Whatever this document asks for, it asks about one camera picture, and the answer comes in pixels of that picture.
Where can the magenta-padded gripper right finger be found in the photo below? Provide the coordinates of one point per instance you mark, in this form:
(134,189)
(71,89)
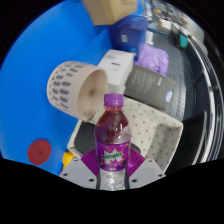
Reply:
(147,171)

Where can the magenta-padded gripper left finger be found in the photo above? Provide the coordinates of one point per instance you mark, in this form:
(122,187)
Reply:
(77,171)

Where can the purple-labelled clear drink bottle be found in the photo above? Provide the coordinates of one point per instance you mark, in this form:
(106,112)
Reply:
(113,136)

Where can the yellow multimeter with red leads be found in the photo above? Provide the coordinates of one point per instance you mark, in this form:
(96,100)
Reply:
(68,158)

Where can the beige dotted storage tray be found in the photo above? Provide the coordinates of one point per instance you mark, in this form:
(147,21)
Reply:
(153,130)

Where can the flat round red coaster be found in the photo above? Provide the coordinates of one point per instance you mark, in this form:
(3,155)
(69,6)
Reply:
(39,152)

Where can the dark grey flat box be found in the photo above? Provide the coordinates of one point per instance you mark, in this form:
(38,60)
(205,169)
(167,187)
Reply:
(150,86)

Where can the beige patterned mug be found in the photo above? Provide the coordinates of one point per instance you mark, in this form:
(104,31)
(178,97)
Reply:
(66,85)

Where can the white carton box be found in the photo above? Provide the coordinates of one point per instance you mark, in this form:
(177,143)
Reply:
(115,66)

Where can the purple plastic bag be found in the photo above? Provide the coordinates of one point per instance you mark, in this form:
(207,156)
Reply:
(153,58)

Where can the teal small object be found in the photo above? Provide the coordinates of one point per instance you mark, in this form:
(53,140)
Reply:
(184,40)

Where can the brown cardboard box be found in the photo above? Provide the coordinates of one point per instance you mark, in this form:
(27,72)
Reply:
(110,11)

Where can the dark wall shelf unit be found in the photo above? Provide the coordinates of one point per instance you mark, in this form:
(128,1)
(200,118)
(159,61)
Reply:
(200,100)

